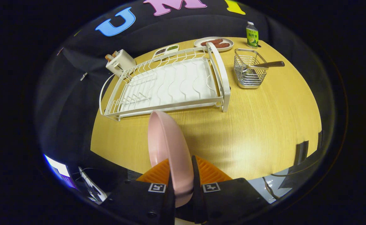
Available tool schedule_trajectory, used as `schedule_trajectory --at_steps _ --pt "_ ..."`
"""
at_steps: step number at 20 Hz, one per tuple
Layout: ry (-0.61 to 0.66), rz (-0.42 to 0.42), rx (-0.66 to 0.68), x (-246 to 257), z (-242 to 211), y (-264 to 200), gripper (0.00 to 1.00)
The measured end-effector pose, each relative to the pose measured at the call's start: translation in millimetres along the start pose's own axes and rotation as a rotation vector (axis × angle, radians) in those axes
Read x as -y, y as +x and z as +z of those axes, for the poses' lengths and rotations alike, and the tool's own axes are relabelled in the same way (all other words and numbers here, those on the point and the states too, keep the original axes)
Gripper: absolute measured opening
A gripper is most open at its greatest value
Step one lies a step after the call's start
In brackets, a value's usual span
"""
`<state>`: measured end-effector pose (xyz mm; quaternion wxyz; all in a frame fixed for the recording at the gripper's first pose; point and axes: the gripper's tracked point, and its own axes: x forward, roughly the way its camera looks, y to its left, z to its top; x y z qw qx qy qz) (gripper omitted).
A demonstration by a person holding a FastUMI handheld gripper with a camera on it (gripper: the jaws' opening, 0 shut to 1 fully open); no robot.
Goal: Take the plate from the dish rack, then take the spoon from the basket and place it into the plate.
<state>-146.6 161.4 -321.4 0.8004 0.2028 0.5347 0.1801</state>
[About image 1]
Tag green drink bottle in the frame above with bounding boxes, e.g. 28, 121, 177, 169
246, 22, 259, 49

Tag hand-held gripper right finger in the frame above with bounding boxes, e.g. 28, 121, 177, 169
191, 155, 270, 225

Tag wooden handled metal spoon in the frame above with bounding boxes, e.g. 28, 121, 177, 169
242, 61, 285, 74

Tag white toaster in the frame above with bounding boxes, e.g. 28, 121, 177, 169
105, 49, 137, 77

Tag white wire dish rack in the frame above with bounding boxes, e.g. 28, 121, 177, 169
99, 42, 231, 122

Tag computer monitor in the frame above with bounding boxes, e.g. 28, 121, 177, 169
43, 154, 77, 189

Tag white round sausage dish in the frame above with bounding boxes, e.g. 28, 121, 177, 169
194, 37, 234, 52

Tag dark furniture piece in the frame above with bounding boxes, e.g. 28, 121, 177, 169
297, 141, 309, 166

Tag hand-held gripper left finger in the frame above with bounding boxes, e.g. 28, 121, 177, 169
99, 158, 176, 225

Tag white divided snack dish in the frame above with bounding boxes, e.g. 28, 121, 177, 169
153, 44, 180, 58

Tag pink plate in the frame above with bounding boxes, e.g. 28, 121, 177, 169
148, 110, 194, 208

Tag black backdrop cloth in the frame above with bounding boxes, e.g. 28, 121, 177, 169
35, 0, 276, 175

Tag metal wire basket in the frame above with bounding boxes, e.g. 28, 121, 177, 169
234, 48, 268, 89

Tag black cable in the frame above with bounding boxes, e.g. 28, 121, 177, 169
262, 177, 280, 200

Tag white curved object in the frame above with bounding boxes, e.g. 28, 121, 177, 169
78, 167, 108, 203

